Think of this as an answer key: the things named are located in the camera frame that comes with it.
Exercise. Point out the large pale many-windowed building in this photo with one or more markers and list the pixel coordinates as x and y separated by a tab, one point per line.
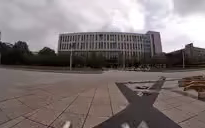
106	42

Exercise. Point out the grey stone slab plaza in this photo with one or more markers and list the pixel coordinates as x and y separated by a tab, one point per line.
40	93

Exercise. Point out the row of dark trees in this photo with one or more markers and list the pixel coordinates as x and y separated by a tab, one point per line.
20	55

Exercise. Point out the low building with flat roof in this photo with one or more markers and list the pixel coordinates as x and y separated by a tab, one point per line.
193	53

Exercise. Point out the yellowish low structure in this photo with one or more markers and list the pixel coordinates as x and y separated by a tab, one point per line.
198	85

